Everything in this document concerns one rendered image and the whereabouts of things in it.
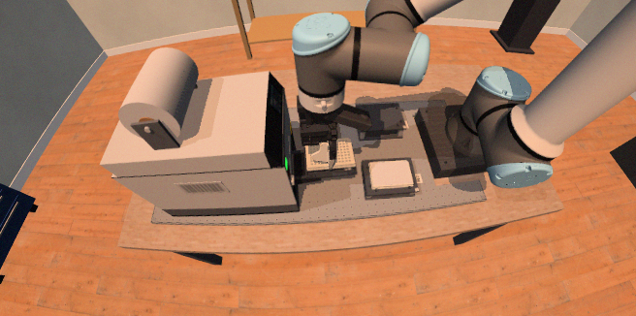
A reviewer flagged beige cylinder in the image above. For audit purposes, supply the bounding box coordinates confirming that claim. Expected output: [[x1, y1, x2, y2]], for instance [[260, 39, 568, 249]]
[[118, 47, 199, 139]]

